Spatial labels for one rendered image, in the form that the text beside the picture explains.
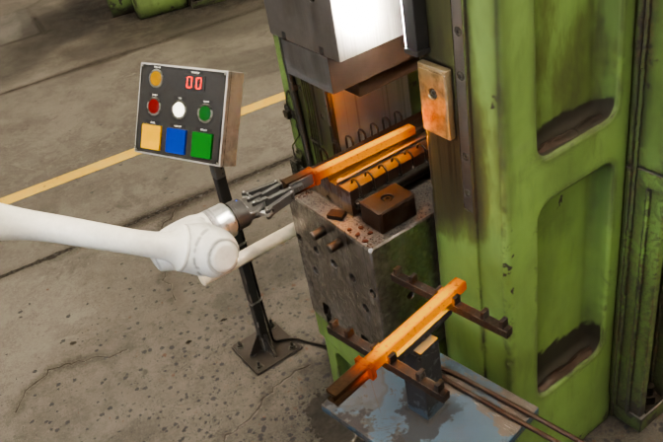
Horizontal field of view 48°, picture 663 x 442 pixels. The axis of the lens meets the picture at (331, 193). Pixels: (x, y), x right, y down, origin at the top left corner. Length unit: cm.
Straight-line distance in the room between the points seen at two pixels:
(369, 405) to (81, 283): 209
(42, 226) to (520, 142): 102
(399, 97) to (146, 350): 151
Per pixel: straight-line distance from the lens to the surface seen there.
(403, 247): 191
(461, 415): 177
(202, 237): 160
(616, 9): 180
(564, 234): 203
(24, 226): 168
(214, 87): 223
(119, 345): 322
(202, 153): 224
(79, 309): 349
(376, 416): 179
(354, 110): 219
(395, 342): 155
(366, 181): 195
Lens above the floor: 205
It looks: 33 degrees down
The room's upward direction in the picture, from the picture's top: 10 degrees counter-clockwise
